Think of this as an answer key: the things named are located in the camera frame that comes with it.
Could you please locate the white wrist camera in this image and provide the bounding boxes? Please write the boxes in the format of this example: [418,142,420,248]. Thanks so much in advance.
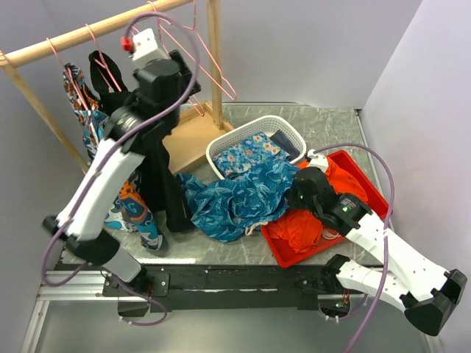
[121,28,170,69]
[306,149,329,173]

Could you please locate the empty pink wire hanger rear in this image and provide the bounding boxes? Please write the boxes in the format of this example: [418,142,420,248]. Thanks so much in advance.
[157,1,237,101]

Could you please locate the black sport shorts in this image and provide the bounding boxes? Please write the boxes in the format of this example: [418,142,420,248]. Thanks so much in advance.
[88,50,196,233]

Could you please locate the white perforated plastic basket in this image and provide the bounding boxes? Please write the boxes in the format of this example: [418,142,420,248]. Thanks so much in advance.
[205,115,307,179]

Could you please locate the blue floral shorts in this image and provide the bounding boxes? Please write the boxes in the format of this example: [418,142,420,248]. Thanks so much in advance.
[213,132,291,179]

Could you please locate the orange blue patterned shorts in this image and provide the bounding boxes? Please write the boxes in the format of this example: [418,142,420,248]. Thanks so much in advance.
[63,63,163,249]

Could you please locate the pink wire hanger with black shorts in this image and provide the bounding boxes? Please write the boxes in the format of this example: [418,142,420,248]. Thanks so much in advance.
[85,24,128,96]

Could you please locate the dark navy folded garment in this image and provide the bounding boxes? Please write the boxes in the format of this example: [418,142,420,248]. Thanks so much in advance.
[270,130,300,160]

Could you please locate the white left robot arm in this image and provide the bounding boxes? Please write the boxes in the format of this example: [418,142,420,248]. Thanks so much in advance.
[43,57,199,296]

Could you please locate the pink wire hanger far left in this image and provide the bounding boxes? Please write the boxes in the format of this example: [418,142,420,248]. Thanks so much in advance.
[46,38,90,110]

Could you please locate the wooden clothes rack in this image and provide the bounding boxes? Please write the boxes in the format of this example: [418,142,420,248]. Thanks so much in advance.
[0,0,236,177]

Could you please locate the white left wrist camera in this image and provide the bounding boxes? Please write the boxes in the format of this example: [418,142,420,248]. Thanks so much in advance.
[121,28,170,69]

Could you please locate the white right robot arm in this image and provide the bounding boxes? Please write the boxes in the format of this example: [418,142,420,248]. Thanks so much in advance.
[288,167,467,336]

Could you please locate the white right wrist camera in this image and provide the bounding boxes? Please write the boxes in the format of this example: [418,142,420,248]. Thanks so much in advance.
[306,149,329,173]

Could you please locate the blue shark print shorts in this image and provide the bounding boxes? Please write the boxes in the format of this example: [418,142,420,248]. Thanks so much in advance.
[177,160,299,243]

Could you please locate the red plastic tray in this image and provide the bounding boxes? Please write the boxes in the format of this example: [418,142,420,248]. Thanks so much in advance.
[261,150,389,268]

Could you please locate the pink wire hanger front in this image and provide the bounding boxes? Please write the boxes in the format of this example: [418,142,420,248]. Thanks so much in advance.
[157,1,205,116]

